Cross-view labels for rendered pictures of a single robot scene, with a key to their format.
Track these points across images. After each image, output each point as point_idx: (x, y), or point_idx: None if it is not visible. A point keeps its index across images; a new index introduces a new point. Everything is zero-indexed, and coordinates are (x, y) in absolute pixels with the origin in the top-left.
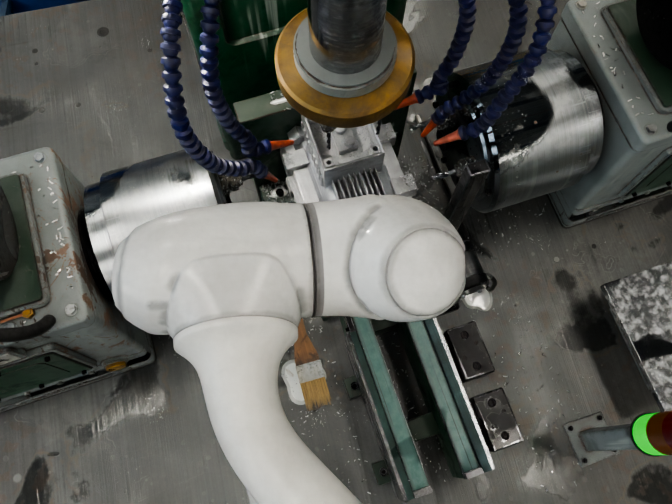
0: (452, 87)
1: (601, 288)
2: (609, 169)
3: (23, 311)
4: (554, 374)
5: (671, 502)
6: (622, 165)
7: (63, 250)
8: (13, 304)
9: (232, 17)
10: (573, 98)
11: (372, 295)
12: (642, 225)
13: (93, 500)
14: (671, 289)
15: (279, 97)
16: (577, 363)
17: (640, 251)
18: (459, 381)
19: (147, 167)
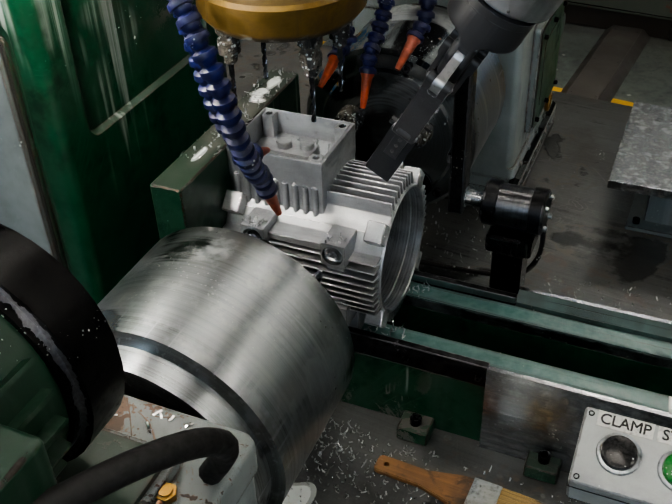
0: (336, 77)
1: (610, 186)
2: (513, 76)
3: (157, 495)
4: (666, 300)
5: None
6: (522, 59)
7: (123, 405)
8: (135, 492)
9: (86, 87)
10: (443, 13)
11: None
12: (558, 168)
13: None
14: (651, 148)
15: (194, 153)
16: (667, 279)
17: (583, 182)
18: (632, 313)
19: (121, 285)
